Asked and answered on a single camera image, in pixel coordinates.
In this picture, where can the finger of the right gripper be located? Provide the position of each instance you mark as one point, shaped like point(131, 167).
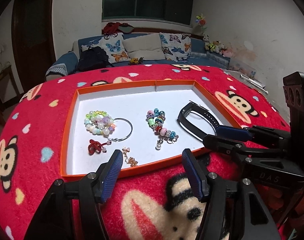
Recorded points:
point(232, 133)
point(221, 145)

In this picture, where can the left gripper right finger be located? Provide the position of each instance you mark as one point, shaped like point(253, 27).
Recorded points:
point(196, 177)

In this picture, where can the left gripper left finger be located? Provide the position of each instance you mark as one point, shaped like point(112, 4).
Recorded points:
point(109, 175)

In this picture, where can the silver bangle with red knot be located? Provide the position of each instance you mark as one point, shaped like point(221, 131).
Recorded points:
point(106, 130)

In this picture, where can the black smart watch band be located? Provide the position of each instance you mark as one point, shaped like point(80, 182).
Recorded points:
point(197, 120)

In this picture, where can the red cartoon monkey blanket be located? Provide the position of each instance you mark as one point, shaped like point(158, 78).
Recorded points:
point(156, 205)

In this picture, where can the orange shallow cardboard tray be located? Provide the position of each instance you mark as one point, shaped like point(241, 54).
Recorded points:
point(132, 101)

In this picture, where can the pile of plush toys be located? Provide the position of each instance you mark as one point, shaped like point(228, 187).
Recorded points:
point(216, 47)

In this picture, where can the right butterfly print pillow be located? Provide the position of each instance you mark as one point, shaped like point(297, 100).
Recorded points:
point(176, 47)

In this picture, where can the butterfly print pillow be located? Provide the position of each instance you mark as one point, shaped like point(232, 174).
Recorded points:
point(176, 47)
point(112, 45)

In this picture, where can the yellow toy on sofa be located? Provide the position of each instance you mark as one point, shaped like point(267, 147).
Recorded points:
point(135, 61)

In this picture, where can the black backpack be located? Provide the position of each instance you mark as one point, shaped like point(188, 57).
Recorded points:
point(92, 59)

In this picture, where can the colourful toy flower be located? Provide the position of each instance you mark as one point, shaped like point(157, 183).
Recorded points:
point(201, 21)

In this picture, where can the blue fabric sofa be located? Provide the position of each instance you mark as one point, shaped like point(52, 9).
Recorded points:
point(67, 63)

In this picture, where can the plain beige cushion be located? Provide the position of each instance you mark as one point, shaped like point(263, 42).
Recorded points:
point(147, 46)

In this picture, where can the left butterfly print pillow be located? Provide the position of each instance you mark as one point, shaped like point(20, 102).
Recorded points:
point(112, 45)

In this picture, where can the dark wooden side table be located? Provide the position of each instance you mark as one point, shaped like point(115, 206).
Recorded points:
point(7, 80)

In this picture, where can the red clothes on sill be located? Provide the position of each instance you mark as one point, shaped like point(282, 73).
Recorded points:
point(117, 27)

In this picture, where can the dark window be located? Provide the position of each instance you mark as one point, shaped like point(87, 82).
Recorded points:
point(176, 11)

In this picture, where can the dark wooden door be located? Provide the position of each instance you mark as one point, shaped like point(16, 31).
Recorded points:
point(32, 40)

